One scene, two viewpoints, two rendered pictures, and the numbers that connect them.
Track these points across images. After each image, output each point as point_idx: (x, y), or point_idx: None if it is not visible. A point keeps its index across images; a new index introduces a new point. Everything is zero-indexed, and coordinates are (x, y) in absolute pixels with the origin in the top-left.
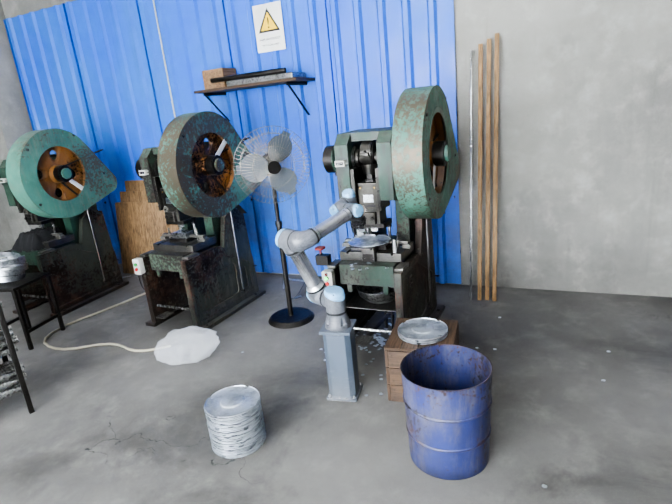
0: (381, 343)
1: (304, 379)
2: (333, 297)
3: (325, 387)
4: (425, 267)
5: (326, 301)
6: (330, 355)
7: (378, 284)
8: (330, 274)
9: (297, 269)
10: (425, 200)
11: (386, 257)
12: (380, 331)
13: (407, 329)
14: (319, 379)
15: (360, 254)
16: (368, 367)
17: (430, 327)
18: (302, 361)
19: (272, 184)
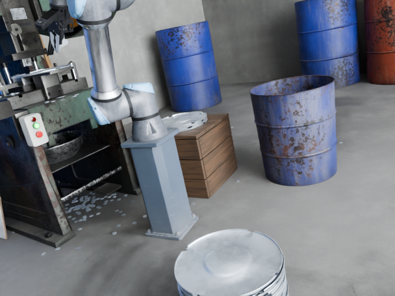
0: (88, 206)
1: (111, 265)
2: (151, 87)
3: (149, 244)
4: None
5: (143, 98)
6: (169, 172)
7: (85, 117)
8: (39, 117)
9: (98, 58)
10: None
11: (72, 86)
12: (103, 177)
13: (175, 124)
14: (124, 250)
15: (39, 92)
16: (131, 213)
17: (183, 116)
18: (57, 271)
19: None
